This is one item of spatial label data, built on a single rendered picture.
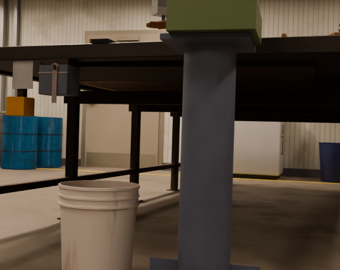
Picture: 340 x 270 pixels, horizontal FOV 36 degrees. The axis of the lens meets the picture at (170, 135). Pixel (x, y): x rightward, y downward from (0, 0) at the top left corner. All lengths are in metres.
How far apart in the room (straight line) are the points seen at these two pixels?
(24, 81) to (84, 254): 0.81
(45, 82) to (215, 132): 0.85
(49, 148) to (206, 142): 6.45
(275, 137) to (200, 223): 5.38
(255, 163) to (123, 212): 5.22
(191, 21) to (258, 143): 5.48
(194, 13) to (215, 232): 0.66
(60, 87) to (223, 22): 0.85
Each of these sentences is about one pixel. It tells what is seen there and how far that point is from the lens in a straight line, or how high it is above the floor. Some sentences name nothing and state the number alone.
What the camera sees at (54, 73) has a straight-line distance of 2.16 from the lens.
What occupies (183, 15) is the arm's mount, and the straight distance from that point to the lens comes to 1.56.
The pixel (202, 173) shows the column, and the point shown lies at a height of 0.44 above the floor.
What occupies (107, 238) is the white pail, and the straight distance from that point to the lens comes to 1.85.
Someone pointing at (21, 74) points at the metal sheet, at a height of 0.79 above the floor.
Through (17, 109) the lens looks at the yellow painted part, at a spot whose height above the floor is 0.65.
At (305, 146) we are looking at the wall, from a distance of 7.75.
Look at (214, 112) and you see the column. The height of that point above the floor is 0.63.
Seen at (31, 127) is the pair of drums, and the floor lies 0.59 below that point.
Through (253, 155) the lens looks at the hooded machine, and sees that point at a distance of 6.98.
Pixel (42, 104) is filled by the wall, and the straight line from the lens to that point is 8.74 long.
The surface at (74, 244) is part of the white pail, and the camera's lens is 1.88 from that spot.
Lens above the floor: 0.56
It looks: level
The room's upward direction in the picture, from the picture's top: 2 degrees clockwise
